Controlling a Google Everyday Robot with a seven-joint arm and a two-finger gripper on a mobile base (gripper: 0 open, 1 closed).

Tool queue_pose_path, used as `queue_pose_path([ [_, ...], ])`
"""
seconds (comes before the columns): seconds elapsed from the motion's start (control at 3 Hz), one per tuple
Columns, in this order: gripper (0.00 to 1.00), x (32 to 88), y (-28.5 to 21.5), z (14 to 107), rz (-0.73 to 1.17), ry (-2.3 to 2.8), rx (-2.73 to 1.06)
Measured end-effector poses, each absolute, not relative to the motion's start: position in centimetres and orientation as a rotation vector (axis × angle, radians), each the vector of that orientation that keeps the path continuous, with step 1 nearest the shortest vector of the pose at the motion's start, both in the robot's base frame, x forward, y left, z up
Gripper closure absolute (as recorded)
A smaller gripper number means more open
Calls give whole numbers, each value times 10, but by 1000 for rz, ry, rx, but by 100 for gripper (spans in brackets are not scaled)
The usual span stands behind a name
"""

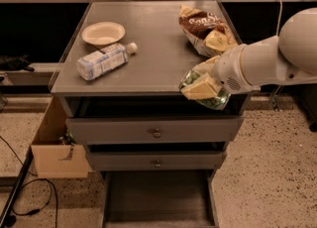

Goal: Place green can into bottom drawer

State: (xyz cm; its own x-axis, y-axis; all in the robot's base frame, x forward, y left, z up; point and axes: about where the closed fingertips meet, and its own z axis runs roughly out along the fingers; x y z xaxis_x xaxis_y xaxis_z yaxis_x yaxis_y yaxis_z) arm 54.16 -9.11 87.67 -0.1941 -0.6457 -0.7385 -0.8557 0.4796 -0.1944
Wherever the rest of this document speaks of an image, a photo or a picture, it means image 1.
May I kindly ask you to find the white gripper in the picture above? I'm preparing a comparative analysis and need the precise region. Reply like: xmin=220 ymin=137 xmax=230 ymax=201
xmin=180 ymin=45 xmax=261 ymax=100

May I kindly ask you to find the crushed green can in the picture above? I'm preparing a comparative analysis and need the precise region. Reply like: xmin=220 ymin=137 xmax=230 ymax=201
xmin=178 ymin=70 xmax=231 ymax=110

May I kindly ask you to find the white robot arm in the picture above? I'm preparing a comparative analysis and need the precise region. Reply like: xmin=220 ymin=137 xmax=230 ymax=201
xmin=180 ymin=8 xmax=317 ymax=101

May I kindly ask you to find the grey drawer cabinet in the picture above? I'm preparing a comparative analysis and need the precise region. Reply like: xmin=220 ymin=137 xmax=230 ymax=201
xmin=48 ymin=0 xmax=262 ymax=228

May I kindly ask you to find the grey top drawer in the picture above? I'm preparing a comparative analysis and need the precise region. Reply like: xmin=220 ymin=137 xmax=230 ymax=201
xmin=66 ymin=116 xmax=243 ymax=145

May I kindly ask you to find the grey middle drawer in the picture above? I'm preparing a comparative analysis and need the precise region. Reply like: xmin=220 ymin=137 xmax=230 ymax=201
xmin=86 ymin=151 xmax=227 ymax=171

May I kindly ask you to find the grey open bottom drawer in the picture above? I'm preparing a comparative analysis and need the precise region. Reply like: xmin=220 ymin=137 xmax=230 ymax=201
xmin=98 ymin=171 xmax=220 ymax=228

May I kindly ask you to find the brown yellow chip bag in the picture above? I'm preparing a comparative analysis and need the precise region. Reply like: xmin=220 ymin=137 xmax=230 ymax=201
xmin=178 ymin=5 xmax=238 ymax=57

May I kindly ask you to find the clear plastic water bottle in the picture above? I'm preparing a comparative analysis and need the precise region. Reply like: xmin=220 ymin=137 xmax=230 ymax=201
xmin=76 ymin=43 xmax=138 ymax=81

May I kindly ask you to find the white paper bowl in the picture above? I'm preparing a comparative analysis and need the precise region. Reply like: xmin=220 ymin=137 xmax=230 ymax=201
xmin=81 ymin=22 xmax=125 ymax=46

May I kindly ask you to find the cardboard box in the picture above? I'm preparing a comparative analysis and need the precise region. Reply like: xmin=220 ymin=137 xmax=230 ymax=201
xmin=31 ymin=98 xmax=90 ymax=178

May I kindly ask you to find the black object on ledge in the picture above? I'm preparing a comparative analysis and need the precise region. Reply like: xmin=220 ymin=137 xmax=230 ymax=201
xmin=0 ymin=55 xmax=35 ymax=71

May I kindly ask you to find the white hanging cable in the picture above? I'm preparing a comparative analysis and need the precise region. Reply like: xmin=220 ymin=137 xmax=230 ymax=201
xmin=263 ymin=0 xmax=284 ymax=38

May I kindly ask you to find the black floor cable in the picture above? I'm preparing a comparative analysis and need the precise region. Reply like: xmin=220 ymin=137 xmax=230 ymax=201
xmin=0 ymin=135 xmax=59 ymax=228

